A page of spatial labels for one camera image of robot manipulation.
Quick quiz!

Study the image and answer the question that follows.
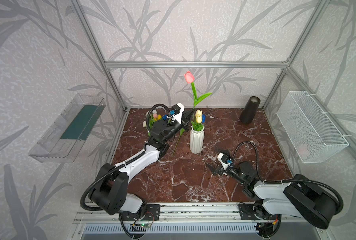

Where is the black cone vase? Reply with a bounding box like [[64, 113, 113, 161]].
[[239, 96, 260, 124]]

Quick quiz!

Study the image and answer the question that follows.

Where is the black cable hose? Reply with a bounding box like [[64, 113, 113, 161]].
[[232, 140, 344, 215], [80, 103, 170, 211]]

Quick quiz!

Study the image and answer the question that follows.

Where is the white wire mesh basket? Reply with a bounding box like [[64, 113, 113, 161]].
[[276, 91, 349, 164]]

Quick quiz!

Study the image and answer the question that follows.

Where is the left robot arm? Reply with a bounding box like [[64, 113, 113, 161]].
[[80, 103, 195, 218]]

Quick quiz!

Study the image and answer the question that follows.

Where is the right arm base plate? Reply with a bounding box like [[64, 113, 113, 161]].
[[238, 202, 276, 222]]

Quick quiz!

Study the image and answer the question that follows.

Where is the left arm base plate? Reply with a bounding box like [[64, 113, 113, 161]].
[[120, 204, 161, 221]]

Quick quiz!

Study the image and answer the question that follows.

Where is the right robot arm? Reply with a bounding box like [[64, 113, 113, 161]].
[[208, 150, 344, 229]]

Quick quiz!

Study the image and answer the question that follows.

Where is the cream white tulip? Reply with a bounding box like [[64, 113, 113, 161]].
[[195, 110, 202, 118]]

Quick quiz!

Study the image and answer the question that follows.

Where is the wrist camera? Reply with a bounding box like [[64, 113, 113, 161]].
[[217, 153, 233, 171], [169, 103, 185, 124]]

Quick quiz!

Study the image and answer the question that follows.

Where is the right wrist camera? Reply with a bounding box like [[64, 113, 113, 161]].
[[217, 153, 233, 171]]

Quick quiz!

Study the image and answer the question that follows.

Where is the pink object in basket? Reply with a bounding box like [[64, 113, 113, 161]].
[[297, 144, 310, 160]]

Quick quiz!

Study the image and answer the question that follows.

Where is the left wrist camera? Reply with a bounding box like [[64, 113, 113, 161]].
[[169, 103, 185, 124]]

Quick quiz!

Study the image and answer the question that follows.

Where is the clear plastic wall shelf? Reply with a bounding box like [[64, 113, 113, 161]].
[[29, 94, 106, 163]]

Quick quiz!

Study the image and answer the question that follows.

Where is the right black cable hose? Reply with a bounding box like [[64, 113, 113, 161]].
[[232, 140, 344, 215]]

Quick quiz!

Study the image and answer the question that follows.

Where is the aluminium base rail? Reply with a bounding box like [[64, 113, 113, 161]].
[[72, 201, 325, 224]]

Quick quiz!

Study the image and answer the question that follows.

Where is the left black cable hose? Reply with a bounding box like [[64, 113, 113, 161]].
[[80, 103, 170, 211]]

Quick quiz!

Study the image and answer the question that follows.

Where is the white ribbed vase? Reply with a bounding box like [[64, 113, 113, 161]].
[[190, 127, 204, 154]]

